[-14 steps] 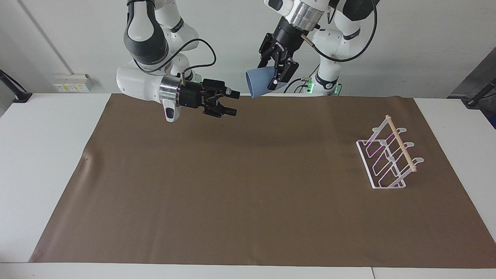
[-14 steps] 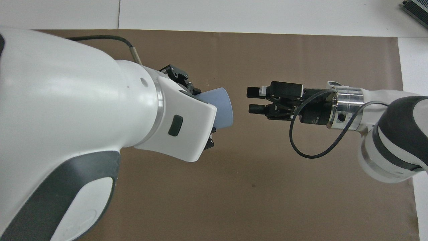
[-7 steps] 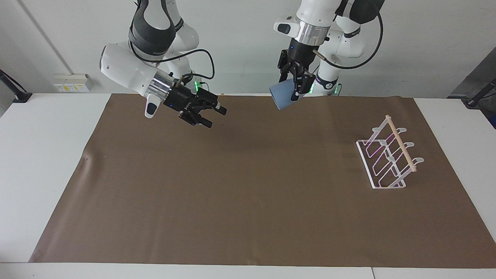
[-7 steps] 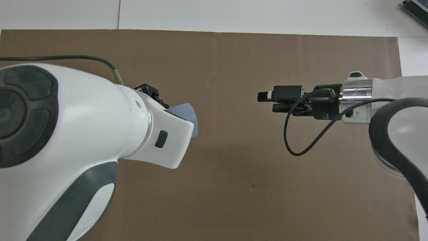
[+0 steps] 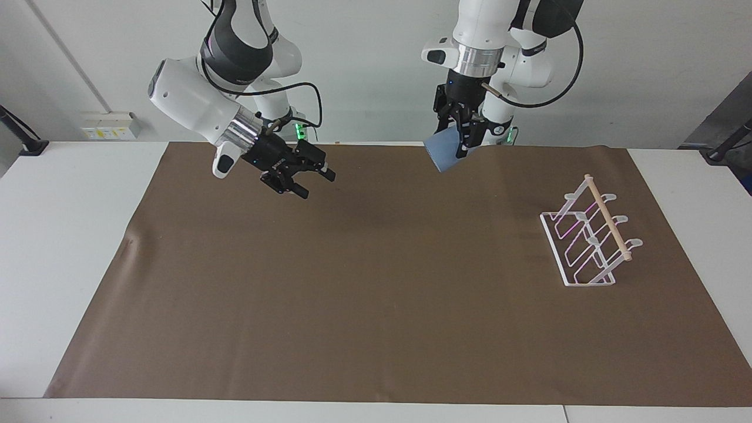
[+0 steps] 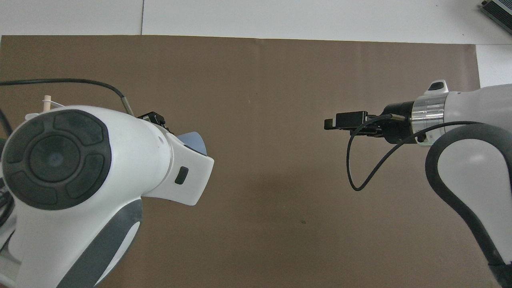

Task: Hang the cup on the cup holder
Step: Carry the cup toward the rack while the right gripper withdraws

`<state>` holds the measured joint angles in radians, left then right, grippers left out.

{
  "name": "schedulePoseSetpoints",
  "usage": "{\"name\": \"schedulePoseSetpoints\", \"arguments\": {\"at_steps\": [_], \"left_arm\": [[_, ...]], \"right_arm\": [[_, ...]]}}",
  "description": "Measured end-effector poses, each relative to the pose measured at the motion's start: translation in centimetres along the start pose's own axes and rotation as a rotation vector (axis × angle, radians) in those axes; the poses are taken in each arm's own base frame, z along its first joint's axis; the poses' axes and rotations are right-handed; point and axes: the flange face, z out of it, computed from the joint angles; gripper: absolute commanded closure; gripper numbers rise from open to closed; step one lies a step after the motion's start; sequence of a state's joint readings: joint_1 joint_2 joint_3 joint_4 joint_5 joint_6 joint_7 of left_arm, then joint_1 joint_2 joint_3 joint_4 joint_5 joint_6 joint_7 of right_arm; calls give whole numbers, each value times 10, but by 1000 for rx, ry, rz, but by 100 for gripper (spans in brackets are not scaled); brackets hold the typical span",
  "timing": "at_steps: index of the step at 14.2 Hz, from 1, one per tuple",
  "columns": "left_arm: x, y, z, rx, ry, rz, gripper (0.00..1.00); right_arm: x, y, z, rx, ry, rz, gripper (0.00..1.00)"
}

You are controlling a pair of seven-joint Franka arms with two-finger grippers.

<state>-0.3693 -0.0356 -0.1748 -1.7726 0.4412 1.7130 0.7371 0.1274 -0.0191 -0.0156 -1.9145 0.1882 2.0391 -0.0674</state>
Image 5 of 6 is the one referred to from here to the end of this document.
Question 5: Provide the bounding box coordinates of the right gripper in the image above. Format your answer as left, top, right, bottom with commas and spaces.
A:
241, 133, 337, 200

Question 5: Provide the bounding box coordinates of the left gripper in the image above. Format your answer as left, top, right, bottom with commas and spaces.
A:
433, 69, 494, 159

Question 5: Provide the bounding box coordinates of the blue cup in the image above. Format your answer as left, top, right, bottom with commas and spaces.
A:
424, 129, 471, 173

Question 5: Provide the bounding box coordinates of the white cup holder wooden rod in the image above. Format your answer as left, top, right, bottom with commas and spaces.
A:
539, 173, 644, 288

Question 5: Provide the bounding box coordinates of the black stand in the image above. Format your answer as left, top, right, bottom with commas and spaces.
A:
0, 104, 50, 157
704, 116, 752, 166

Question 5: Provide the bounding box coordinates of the black cable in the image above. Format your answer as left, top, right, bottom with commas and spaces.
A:
480, 16, 586, 109
200, 35, 324, 131

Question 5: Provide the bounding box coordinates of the white wall socket box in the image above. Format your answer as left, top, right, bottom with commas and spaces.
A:
79, 111, 142, 141

